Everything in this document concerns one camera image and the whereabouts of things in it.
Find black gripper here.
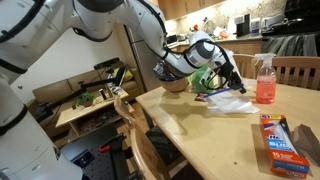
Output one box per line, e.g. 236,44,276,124
219,61,248,95

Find clear ziplock bag blue zip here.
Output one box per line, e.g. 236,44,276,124
202,86,250,108

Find green chip bag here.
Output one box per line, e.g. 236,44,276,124
189,64,222,95

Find wooden bowl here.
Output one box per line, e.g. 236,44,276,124
160,75,191,94

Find orange ziplock bag box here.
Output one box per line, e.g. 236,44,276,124
259,113,320,180

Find blue chip bag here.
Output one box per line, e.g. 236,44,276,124
152,60,178,83

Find wooden slatted chair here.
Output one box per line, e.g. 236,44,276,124
271,55,320,92
232,53,262,80

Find pink spray bottle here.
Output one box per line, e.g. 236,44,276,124
253,52,278,105

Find kitchen counter with cabinets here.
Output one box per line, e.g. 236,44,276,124
166,32,265,57

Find black coffee maker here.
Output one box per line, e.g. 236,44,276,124
234,13,252,38

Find black stove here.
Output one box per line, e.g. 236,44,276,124
260,0,320,58

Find wooden upper cabinets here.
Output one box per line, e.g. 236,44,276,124
148,0,228,22

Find steel refrigerator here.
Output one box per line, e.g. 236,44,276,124
123,23,168,93

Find wooden chair curved back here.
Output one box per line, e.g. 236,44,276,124
112,94,188,180

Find wooden coffee table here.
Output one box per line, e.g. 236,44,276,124
54,88,131,138

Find small potted plant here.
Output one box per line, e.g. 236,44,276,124
75,91,97,109

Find black floor plate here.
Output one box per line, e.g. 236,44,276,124
60,123,135,180

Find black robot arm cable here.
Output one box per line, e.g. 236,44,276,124
139,0,242,92

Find black stereo camera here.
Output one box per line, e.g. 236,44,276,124
93,56,121,71

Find black clamp orange handle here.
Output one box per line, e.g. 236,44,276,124
97,132,135,180

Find black articulated camera stand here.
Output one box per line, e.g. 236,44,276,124
34,65,128,124

